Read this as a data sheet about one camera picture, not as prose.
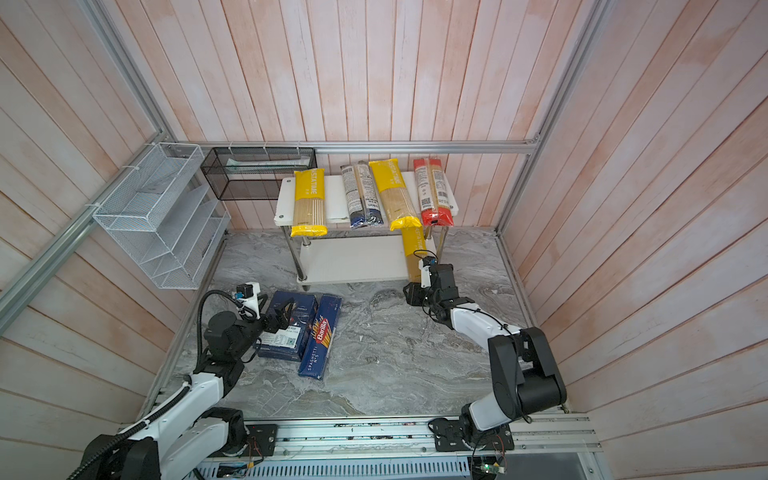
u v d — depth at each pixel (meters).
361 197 0.78
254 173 1.04
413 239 1.08
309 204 0.76
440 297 0.71
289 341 0.83
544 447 0.73
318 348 0.86
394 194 0.78
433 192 0.79
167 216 0.73
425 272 0.84
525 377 0.46
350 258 1.02
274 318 0.74
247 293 0.70
